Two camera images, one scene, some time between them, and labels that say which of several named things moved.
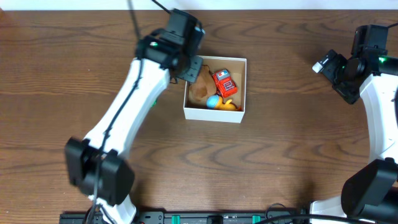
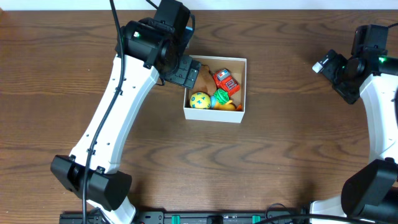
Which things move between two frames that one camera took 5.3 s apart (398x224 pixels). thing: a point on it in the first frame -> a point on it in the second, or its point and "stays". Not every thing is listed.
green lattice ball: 154,102 -> 221,96
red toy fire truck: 224,84 stays
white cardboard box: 195,110 stays
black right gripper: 344,92 stays
